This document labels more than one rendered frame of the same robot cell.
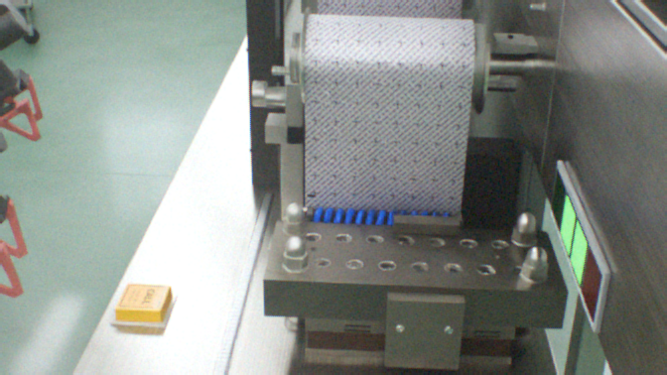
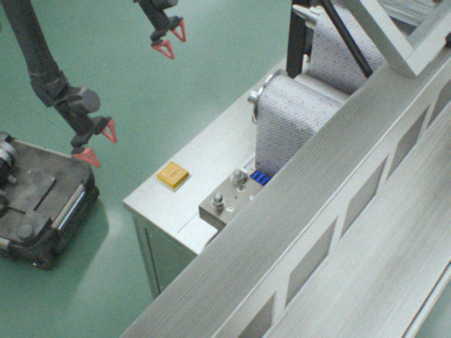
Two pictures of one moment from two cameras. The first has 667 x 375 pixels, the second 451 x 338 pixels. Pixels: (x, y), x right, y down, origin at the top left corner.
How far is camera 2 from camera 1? 82 cm
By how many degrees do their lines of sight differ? 37
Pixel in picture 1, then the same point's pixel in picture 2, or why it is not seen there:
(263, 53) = (295, 53)
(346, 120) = (275, 141)
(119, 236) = not seen: hidden behind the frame
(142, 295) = (172, 171)
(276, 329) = not seen: hidden behind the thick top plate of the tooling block
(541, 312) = not seen: hidden behind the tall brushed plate
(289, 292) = (208, 216)
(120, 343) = (151, 192)
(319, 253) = (235, 201)
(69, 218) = (277, 29)
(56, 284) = (247, 72)
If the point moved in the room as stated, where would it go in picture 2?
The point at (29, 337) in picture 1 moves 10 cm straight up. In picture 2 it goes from (218, 101) to (217, 88)
